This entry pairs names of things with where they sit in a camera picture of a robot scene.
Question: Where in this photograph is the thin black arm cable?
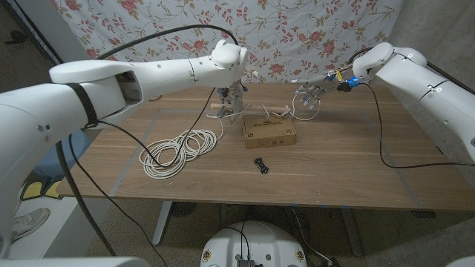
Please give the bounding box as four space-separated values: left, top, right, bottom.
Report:
361 82 475 170
68 87 217 267

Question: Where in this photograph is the cardboard packing box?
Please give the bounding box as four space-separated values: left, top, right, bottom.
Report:
243 113 298 150

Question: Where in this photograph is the black door handle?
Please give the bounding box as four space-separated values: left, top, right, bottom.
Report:
4 30 29 45

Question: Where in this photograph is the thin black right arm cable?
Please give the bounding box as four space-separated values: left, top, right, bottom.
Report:
361 82 475 170

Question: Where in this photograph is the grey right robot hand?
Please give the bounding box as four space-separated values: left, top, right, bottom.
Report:
291 73 352 111

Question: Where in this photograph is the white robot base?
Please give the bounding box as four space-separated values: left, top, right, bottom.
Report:
200 220 308 267

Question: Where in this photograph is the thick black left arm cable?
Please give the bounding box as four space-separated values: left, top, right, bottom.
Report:
55 24 239 257

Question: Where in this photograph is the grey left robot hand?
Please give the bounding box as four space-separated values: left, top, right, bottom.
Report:
217 82 246 122

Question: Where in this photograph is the blue padded chair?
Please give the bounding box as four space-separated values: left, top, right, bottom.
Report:
33 129 92 179

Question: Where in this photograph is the floral backdrop cloth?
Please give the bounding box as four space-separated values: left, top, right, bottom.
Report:
50 0 404 85

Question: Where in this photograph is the white Ethernet cable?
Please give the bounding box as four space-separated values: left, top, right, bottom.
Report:
139 91 322 180

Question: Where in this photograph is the grey sneaker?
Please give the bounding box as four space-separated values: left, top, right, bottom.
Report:
10 207 51 242

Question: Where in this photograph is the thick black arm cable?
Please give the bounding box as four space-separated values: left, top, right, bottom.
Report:
347 46 475 96
55 24 239 257

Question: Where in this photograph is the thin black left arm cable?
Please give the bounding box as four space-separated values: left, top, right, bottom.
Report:
68 87 217 267

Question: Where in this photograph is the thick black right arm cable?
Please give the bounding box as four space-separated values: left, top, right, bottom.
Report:
347 46 475 96

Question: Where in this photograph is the white robot torso edge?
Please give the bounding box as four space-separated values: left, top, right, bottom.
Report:
0 257 151 267

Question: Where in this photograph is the small black connector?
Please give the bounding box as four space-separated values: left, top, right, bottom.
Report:
253 157 270 175

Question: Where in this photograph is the white table leg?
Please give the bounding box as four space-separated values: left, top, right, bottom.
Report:
151 201 174 246
339 207 364 257

